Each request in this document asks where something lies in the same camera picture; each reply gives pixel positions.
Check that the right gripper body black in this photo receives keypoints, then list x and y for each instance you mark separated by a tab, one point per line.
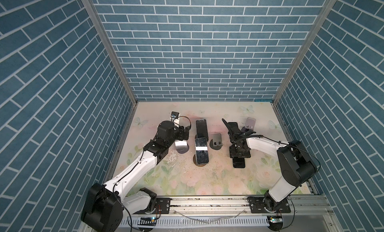
234	151

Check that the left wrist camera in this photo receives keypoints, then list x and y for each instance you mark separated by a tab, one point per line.
174	116

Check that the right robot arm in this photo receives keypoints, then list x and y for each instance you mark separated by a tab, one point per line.
296	164

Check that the dark grey stand back right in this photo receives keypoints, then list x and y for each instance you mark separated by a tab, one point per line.
216	142

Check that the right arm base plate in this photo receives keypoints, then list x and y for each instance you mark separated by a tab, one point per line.
259	205

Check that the purple phone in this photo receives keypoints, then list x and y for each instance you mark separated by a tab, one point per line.
181	146

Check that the black phone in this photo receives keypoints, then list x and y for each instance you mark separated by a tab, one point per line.
239	163
250	123

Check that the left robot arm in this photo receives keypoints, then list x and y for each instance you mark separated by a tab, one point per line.
106	203

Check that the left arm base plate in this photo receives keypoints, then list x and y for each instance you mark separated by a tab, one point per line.
163	203

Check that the wooden stand front centre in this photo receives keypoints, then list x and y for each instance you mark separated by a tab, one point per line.
197	164

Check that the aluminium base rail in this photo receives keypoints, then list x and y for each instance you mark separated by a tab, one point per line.
302	205

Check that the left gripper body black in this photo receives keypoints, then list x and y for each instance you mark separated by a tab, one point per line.
179	135

